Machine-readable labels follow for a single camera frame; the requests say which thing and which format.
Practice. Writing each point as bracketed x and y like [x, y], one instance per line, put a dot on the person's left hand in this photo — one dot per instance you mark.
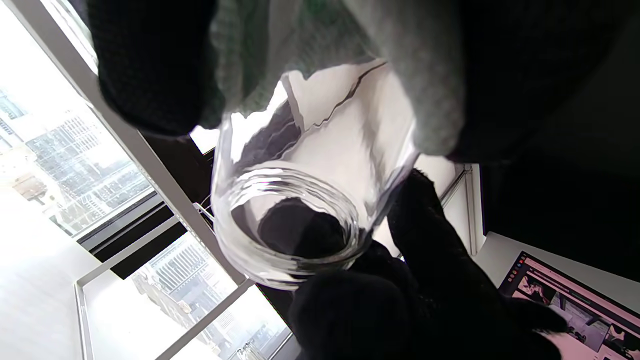
[150, 60]

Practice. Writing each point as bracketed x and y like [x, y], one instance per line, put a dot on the person's right hand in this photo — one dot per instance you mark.
[400, 310]

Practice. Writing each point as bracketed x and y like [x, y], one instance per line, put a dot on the clear glass jar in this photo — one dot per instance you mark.
[320, 150]

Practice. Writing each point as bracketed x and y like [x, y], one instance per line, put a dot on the light green fish scale cloth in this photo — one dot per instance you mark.
[430, 75]

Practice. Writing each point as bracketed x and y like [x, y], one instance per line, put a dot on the laptop screen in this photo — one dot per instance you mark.
[575, 310]

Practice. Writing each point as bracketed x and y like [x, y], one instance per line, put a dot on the black computer monitor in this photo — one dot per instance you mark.
[575, 215]

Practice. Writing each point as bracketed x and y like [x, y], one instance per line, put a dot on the black window frame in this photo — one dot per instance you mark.
[165, 165]

